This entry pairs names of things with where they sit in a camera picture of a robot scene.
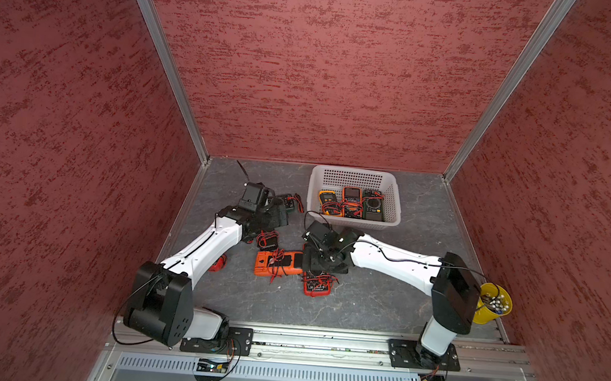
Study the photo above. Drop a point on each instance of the red clamp meter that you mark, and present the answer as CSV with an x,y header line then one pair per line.
x,y
220,264

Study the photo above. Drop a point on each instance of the dark green multimeter top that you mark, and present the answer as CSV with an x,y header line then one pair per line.
x,y
292,202

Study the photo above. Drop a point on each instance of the dark green multimeter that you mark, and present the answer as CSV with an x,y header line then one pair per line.
x,y
292,202
372,204

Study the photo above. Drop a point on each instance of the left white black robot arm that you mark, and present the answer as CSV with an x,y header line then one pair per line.
x,y
161,305

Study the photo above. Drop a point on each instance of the orange Victor multimeter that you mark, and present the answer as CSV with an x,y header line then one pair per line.
x,y
352,203

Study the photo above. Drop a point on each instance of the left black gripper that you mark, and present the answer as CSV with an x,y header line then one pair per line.
x,y
274,222

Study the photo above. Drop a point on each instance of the yellow multimeter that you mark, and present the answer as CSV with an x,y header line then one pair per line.
x,y
329,203

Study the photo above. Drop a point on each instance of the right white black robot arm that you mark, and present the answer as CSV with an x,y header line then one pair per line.
x,y
451,285

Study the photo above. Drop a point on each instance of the small black multimeter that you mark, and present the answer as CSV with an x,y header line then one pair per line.
x,y
267,241

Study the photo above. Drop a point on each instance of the red multimeter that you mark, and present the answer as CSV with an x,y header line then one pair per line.
x,y
318,285

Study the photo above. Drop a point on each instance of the yellow cup with batteries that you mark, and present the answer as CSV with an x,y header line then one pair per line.
x,y
494,302

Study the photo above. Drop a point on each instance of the orange multimeter lying sideways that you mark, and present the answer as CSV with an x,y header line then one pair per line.
x,y
278,263

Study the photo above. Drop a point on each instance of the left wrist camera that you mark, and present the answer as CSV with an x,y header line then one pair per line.
x,y
256,198

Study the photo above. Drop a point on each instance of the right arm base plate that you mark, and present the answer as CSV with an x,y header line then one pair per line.
x,y
410,354

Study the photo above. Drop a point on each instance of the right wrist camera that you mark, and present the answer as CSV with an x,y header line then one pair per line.
x,y
322,236

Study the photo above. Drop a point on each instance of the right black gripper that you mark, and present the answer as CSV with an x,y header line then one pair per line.
x,y
314,264

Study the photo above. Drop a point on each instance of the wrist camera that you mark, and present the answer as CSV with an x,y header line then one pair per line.
x,y
322,236
256,198

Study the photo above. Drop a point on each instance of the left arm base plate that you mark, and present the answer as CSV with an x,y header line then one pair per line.
x,y
229,341

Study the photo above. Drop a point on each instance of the aluminium front rail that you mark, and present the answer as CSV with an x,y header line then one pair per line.
x,y
370,350

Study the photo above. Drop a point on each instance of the white plastic basket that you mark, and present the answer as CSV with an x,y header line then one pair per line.
x,y
335,178

